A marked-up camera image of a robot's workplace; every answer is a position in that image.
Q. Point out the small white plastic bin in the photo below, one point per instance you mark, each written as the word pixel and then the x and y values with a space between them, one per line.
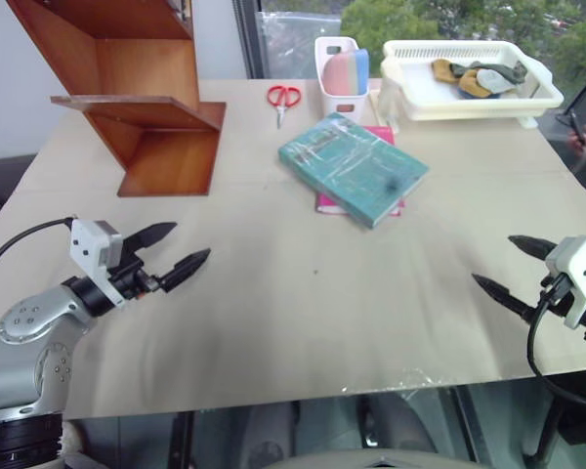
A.
pixel 344 105

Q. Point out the wooden shelf unit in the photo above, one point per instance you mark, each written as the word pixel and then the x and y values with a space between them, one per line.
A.
pixel 149 73

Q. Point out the clear tape strip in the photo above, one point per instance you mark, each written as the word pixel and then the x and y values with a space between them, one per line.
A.
pixel 410 378

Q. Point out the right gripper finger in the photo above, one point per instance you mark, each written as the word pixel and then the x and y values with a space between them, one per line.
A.
pixel 532 246
pixel 503 295

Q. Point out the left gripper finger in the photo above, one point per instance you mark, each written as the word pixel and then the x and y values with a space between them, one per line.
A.
pixel 188 266
pixel 151 233

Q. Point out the black phone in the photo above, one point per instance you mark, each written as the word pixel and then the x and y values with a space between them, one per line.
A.
pixel 577 128

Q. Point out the grey sock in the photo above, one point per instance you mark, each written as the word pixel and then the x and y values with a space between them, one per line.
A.
pixel 495 80

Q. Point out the pink sponge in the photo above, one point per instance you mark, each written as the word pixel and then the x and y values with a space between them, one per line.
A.
pixel 339 73

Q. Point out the dark window frame post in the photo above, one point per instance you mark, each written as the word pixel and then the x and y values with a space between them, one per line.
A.
pixel 249 39

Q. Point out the teal plastic wrapped book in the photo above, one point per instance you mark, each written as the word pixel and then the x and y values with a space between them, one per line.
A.
pixel 356 166

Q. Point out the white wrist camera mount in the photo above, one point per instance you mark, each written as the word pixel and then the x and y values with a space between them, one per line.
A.
pixel 583 264
pixel 90 249

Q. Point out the white plastic slotted tray basket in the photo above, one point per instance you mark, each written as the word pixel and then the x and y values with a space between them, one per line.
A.
pixel 420 100

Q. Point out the pink book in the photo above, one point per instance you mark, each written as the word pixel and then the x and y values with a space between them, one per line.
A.
pixel 328 204

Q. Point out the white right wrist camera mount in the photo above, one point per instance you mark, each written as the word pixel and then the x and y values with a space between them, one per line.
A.
pixel 583 264

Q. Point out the light blue sponge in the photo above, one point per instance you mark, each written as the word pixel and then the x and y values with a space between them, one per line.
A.
pixel 364 71

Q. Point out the mustard yellow sock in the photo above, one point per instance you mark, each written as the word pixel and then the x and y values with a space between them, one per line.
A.
pixel 471 85
pixel 444 71

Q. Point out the dark rounded shape under table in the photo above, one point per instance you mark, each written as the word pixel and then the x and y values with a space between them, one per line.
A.
pixel 268 430

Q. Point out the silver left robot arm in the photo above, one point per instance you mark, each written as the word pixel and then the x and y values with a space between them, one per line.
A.
pixel 27 337

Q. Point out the dark low cabinet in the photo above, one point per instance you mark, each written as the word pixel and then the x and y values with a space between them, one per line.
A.
pixel 2 183

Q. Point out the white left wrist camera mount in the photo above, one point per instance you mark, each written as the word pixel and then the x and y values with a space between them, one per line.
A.
pixel 90 249

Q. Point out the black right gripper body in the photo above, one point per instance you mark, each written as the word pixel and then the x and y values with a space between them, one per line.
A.
pixel 559 300

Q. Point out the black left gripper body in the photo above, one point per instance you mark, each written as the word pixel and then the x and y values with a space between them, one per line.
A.
pixel 132 278

